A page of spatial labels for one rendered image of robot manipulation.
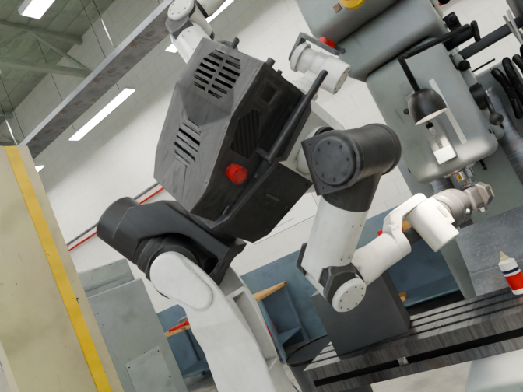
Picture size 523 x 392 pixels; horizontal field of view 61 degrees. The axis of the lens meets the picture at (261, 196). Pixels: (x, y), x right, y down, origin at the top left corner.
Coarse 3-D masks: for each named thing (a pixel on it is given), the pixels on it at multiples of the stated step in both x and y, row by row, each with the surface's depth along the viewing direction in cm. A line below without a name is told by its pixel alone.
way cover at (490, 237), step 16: (512, 208) 139; (480, 224) 144; (496, 224) 141; (512, 224) 138; (464, 240) 146; (480, 240) 143; (496, 240) 140; (512, 240) 137; (464, 256) 144; (480, 256) 141; (496, 256) 138; (512, 256) 135; (480, 272) 139; (496, 272) 136; (496, 288) 133
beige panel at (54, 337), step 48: (0, 192) 197; (0, 240) 188; (48, 240) 205; (0, 288) 180; (48, 288) 196; (0, 336) 173; (48, 336) 187; (96, 336) 203; (48, 384) 179; (96, 384) 193
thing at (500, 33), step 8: (504, 24) 128; (520, 24) 126; (496, 32) 129; (504, 32) 128; (480, 40) 132; (488, 40) 130; (496, 40) 130; (464, 48) 134; (472, 48) 133; (480, 48) 132; (464, 56) 134
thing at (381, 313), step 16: (384, 272) 128; (368, 288) 124; (384, 288) 122; (320, 304) 129; (368, 304) 124; (384, 304) 122; (400, 304) 127; (336, 320) 127; (352, 320) 126; (368, 320) 124; (384, 320) 123; (400, 320) 121; (336, 336) 127; (352, 336) 126; (368, 336) 124; (384, 336) 123; (336, 352) 128
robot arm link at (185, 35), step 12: (180, 0) 117; (192, 0) 116; (168, 12) 117; (180, 12) 115; (192, 12) 116; (168, 24) 116; (180, 24) 114; (192, 24) 115; (180, 36) 114; (192, 36) 112; (204, 36) 112; (180, 48) 114; (192, 48) 109
